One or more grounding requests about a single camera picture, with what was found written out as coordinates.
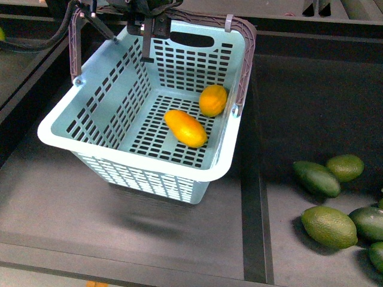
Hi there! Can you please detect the dark avocado far left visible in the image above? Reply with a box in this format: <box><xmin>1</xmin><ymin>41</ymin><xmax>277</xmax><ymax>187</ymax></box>
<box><xmin>349</xmin><ymin>206</ymin><xmax>383</xmax><ymax>242</ymax></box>

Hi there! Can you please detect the black fruit display shelf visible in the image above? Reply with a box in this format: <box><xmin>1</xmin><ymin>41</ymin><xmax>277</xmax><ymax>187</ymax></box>
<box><xmin>1</xmin><ymin>1</ymin><xmax>382</xmax><ymax>286</ymax></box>

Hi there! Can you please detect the brown plastic basket handle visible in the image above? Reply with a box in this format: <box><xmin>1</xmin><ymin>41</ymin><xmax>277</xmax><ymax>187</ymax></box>
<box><xmin>69</xmin><ymin>10</ymin><xmax>256</xmax><ymax>112</ymax></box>

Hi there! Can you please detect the green avocado under basket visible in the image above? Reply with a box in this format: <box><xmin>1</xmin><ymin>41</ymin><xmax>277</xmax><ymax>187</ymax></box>
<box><xmin>367</xmin><ymin>242</ymin><xmax>383</xmax><ymax>273</ymax></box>

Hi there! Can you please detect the white zip tie right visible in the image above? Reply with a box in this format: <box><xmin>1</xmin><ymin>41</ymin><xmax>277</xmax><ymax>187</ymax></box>
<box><xmin>224</xmin><ymin>14</ymin><xmax>234</xmax><ymax>33</ymax></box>

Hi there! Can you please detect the light blue plastic basket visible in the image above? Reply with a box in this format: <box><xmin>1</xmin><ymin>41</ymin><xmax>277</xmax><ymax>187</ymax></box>
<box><xmin>37</xmin><ymin>19</ymin><xmax>247</xmax><ymax>205</ymax></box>

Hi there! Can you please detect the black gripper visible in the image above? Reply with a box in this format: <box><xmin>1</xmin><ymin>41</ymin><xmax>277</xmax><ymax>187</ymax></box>
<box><xmin>80</xmin><ymin>0</ymin><xmax>183</xmax><ymax>63</ymax></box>

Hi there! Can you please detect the black shelf divider strip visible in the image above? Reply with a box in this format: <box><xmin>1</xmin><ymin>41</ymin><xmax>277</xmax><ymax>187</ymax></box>
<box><xmin>240</xmin><ymin>77</ymin><xmax>274</xmax><ymax>285</ymax></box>

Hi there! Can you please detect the green avocado left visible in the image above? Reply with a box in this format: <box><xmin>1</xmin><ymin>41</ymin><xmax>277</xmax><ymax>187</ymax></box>
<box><xmin>300</xmin><ymin>206</ymin><xmax>358</xmax><ymax>249</ymax></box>

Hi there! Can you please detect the dark green avocado bottom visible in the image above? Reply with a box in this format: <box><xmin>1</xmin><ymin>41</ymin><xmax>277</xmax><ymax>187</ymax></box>
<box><xmin>293</xmin><ymin>161</ymin><xmax>341</xmax><ymax>198</ymax></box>

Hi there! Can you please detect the green avocado centre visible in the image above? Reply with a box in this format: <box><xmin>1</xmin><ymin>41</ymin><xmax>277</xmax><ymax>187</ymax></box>
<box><xmin>326</xmin><ymin>154</ymin><xmax>364</xmax><ymax>182</ymax></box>

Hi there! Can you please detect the yellow lemon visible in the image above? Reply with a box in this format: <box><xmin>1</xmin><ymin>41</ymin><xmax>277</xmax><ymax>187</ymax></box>
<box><xmin>199</xmin><ymin>85</ymin><xmax>228</xmax><ymax>117</ymax></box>

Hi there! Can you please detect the black cable bundle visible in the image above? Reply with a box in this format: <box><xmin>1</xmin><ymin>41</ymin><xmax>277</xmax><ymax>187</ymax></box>
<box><xmin>0</xmin><ymin>0</ymin><xmax>78</xmax><ymax>52</ymax></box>

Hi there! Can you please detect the yellow mango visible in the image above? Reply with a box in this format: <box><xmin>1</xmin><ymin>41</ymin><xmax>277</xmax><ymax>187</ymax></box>
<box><xmin>164</xmin><ymin>110</ymin><xmax>208</xmax><ymax>148</ymax></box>

